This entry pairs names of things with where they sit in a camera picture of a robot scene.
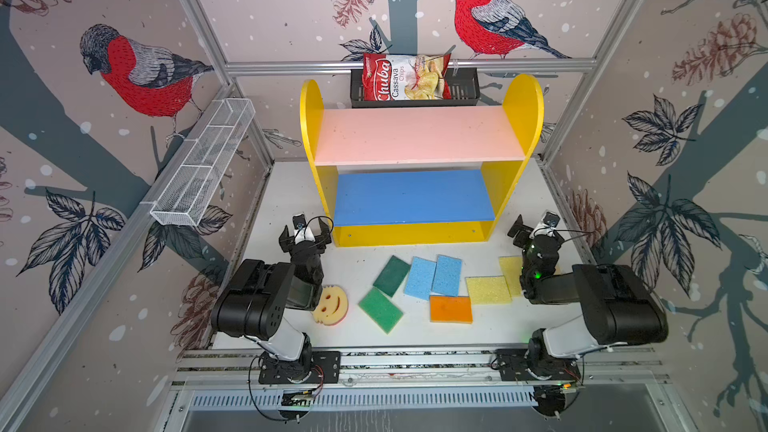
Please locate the red cassava chips bag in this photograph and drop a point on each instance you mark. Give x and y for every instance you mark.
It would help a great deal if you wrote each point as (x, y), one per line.
(405, 77)

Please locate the aluminium front rail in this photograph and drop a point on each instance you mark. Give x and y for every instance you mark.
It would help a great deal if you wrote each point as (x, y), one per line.
(438, 365)

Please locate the orange sponge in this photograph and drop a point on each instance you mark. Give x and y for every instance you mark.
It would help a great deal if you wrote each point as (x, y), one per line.
(445, 309)

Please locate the black wire basket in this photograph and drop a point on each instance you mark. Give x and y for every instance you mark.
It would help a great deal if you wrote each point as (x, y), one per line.
(462, 83)

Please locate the yellow shelf unit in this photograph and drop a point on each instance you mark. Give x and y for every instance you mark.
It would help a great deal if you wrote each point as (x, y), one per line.
(391, 176)

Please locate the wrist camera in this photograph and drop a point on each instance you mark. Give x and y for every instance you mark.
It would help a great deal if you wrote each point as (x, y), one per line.
(548, 223)
(299, 223)

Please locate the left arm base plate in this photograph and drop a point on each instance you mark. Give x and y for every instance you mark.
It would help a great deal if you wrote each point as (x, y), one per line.
(318, 368)

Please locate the light blue sponge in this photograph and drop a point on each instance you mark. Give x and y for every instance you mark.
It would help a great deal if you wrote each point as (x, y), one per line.
(420, 278)
(446, 281)

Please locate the light green scrub sponge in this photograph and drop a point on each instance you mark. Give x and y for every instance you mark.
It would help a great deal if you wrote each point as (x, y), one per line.
(381, 310)

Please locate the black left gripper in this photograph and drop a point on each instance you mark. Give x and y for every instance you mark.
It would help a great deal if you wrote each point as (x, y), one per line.
(287, 237)

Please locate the dark green scrub sponge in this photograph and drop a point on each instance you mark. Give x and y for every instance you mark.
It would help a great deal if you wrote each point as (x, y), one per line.
(392, 276)

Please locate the yellow sponge rear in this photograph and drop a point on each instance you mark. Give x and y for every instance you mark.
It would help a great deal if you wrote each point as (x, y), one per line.
(511, 268)

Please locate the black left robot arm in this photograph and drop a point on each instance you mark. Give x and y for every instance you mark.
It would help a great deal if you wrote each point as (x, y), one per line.
(253, 304)

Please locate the yellow sponge front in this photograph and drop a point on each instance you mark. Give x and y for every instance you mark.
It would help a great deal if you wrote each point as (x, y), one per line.
(488, 290)

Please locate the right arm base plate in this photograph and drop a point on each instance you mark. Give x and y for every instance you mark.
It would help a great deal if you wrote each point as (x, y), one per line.
(518, 365)

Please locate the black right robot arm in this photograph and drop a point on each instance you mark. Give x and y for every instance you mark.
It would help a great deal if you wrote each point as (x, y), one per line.
(616, 308)

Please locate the white mesh wall basket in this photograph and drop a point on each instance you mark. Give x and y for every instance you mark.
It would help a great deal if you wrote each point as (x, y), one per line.
(191, 188)

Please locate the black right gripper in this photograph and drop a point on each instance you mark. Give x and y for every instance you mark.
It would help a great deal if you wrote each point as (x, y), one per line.
(520, 231)

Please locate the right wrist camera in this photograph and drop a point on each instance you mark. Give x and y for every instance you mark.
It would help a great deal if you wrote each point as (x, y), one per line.
(548, 223)

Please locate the yellow smiley face sponge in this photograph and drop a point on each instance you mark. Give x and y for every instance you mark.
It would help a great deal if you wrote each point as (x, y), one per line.
(332, 307)

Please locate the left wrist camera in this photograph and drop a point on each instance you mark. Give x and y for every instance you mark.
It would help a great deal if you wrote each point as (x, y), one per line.
(299, 223)

